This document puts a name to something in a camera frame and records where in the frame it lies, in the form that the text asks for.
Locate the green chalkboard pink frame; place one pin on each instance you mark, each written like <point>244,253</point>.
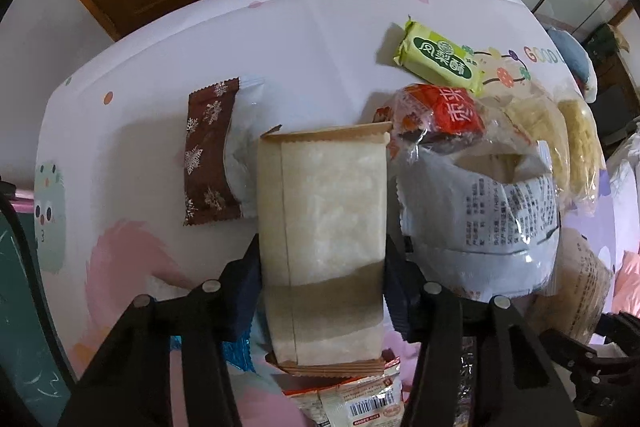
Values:
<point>20,332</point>

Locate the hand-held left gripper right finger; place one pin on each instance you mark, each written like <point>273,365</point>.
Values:
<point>397,292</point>

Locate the brown snowflake snack packet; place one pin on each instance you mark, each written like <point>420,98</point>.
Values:
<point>207,157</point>

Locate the yellow cracker packet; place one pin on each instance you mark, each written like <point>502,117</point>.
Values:
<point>585,147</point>
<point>537,127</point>

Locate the clear printed snack packet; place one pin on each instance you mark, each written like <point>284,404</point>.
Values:
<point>575,277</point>

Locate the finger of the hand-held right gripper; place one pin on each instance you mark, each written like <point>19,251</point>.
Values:
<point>570,349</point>

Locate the blue cushion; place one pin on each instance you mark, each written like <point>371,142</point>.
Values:
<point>570,52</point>

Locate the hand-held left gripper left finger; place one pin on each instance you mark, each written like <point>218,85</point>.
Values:
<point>245,297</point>

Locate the silver foil snack packet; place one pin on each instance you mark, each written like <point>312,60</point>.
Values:
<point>470,372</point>

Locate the blue snowflake snack packet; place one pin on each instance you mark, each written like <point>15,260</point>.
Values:
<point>237,354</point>

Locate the beige snack packet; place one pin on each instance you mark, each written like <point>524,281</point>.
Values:
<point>325,207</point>

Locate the orange barcode snack packet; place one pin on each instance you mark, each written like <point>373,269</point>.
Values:
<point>350,402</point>

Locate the white printed snack packet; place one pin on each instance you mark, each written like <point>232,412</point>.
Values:
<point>475,227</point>

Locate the green snack packet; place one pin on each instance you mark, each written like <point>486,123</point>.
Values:
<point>435,57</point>

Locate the printed cartoon tablecloth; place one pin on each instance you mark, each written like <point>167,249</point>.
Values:
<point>310,57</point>

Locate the red label clear snack packet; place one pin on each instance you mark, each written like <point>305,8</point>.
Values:
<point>450,117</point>

